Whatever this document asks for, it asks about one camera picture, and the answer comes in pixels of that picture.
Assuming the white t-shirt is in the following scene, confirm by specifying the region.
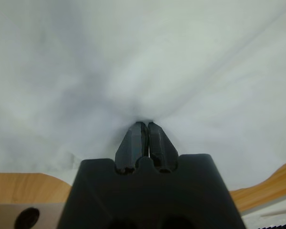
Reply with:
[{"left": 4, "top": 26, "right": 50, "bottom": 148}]
[{"left": 0, "top": 0, "right": 286, "bottom": 225}]

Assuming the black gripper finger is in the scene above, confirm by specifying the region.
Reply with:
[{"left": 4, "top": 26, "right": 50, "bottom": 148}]
[
  {"left": 147, "top": 121, "right": 179, "bottom": 173},
  {"left": 114, "top": 121, "right": 149, "bottom": 174}
]

